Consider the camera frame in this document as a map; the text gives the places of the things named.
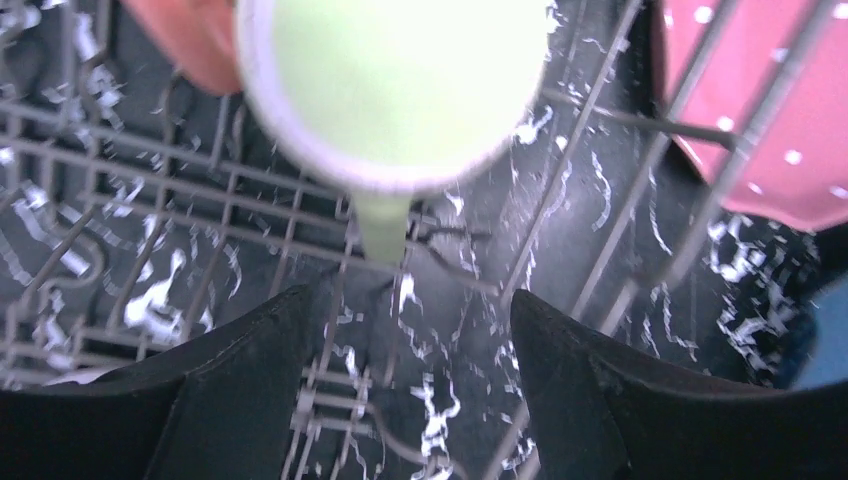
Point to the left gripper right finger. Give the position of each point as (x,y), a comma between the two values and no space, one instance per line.
(600,409)

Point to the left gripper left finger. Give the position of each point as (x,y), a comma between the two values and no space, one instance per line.
(216,407)

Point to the blue leaf-shaped plate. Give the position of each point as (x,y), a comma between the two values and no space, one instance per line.
(817,342)

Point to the light green mug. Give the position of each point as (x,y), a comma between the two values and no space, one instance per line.
(390,101)

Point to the pink small cup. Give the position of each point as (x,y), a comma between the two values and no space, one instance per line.
(196,36)

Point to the grey wire dish rack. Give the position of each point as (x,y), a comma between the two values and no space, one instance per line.
(139,212)

